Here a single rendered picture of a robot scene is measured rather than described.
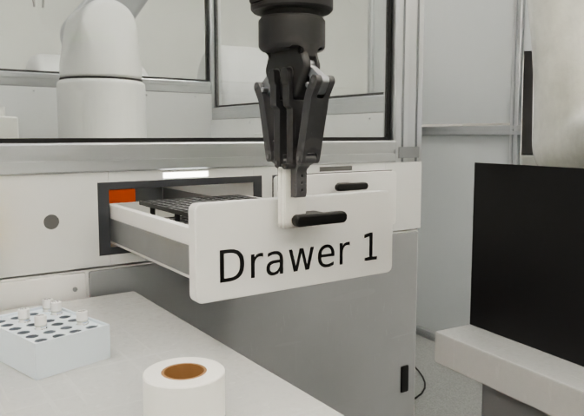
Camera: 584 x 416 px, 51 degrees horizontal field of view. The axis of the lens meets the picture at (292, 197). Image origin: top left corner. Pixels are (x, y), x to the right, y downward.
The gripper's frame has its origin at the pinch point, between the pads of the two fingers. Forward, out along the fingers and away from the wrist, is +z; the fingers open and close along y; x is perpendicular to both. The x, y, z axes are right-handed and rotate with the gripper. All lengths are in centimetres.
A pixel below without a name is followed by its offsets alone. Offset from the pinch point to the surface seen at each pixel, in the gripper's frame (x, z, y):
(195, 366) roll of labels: -17.1, 13.2, 9.8
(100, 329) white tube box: -20.5, 13.6, -6.3
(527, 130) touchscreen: 77, -8, -23
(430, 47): 184, -48, -152
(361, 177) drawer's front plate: 39, 1, -34
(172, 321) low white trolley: -8.6, 17.1, -15.0
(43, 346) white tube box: -26.7, 13.8, -4.7
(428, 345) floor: 175, 93, -141
